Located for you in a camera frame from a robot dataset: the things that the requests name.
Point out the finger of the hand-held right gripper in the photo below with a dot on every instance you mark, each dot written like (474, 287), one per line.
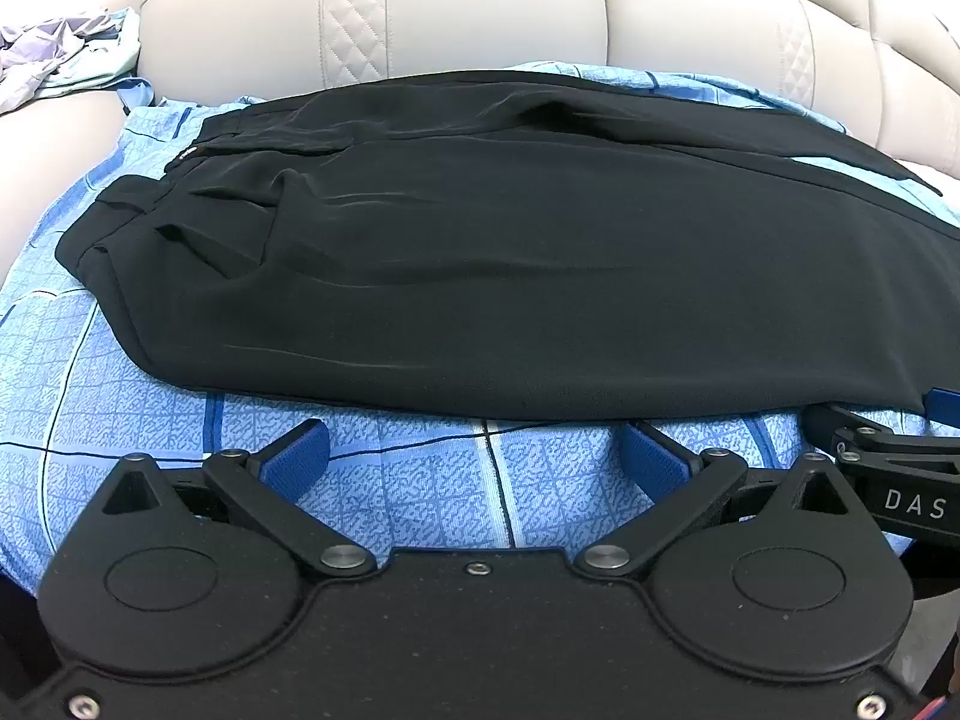
(943, 401)
(851, 424)

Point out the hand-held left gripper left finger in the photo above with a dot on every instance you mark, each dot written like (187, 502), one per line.
(300, 459)

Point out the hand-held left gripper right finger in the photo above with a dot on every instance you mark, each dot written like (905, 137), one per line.
(651, 466)

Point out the black pants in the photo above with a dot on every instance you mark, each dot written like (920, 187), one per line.
(487, 277)

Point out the blue patterned blanket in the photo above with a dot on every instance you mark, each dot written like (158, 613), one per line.
(420, 472)

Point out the light blue cloth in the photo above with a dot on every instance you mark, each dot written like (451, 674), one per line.
(135, 91)

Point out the mint green garment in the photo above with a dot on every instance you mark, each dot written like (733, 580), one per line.
(97, 64)

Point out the beige leather sofa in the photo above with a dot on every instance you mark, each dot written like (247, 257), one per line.
(465, 7)

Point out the lavender garment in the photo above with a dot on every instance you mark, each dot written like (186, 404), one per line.
(45, 45)

